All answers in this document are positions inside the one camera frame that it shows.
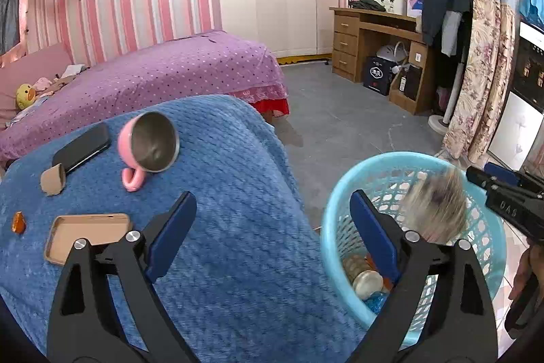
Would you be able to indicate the purple dotted bed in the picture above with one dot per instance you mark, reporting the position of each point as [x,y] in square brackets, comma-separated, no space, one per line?
[170,69]

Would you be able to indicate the black bottle box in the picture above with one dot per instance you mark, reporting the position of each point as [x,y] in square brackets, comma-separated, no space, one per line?
[410,81]

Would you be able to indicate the blue plastic bag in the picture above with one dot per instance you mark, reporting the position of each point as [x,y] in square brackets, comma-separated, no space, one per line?
[376,302]

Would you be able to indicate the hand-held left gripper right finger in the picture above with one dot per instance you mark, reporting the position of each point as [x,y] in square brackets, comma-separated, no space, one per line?
[374,235]

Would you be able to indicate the black and white cabinet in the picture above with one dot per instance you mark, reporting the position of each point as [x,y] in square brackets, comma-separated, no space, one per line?
[527,125]

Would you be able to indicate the blue knitted blanket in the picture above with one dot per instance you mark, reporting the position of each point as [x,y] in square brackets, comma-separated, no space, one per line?
[233,261]

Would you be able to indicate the light blue plastic basket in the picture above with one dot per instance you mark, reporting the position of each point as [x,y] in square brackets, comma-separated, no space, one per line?
[340,218]

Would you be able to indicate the pink plush toy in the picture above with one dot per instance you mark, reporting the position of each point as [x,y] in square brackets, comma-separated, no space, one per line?
[42,84]

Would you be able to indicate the flattened cardboard tube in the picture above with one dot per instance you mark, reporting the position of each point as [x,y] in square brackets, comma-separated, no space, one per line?
[53,180]

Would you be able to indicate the wooden desk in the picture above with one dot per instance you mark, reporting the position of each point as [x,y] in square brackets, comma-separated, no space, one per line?
[346,44]

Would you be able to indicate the floral curtain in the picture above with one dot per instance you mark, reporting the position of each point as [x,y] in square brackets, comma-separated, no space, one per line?
[480,82]

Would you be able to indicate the small orange peel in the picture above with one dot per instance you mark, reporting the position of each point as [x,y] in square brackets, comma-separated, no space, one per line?
[18,223]

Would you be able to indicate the black phone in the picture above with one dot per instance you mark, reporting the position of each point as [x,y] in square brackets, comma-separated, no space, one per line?
[80,148]

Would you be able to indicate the brown cardboard box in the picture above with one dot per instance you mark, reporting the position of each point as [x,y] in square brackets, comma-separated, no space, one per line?
[416,57]

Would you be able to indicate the yellow duck plush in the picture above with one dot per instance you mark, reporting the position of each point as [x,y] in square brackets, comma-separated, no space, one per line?
[24,96]

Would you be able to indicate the dark green cloth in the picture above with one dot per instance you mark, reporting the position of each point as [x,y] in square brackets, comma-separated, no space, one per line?
[370,2]

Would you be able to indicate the pink sofa cloth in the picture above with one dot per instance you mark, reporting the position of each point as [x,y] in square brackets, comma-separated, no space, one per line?
[29,67]

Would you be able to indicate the pink cup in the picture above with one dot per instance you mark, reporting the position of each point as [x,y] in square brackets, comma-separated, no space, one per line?
[127,142]

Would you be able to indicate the person's right hand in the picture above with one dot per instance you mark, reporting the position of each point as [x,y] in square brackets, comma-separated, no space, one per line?
[523,271]

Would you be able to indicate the white helmet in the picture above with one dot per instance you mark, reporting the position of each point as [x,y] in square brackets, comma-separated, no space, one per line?
[389,51]

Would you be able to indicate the grey hanging cloth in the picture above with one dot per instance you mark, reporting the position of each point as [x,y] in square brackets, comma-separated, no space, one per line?
[9,5]

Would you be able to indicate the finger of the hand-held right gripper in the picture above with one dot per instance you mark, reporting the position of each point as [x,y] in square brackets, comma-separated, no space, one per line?
[480,177]
[501,172]

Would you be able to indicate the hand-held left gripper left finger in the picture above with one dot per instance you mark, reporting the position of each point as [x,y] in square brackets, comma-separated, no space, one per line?
[170,239]

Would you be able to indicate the white fan stand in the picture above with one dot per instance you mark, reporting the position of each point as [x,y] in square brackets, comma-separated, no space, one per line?
[440,122]

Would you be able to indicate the white storage box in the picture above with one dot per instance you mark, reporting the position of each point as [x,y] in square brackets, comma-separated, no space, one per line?
[393,2]

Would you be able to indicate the dark printed box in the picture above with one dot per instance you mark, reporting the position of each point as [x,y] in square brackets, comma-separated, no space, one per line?
[377,76]

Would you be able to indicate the brown rectangular tray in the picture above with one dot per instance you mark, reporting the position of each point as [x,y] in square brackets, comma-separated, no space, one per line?
[85,235]

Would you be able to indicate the blue cloth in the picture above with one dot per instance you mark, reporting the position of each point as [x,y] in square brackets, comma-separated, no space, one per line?
[533,5]

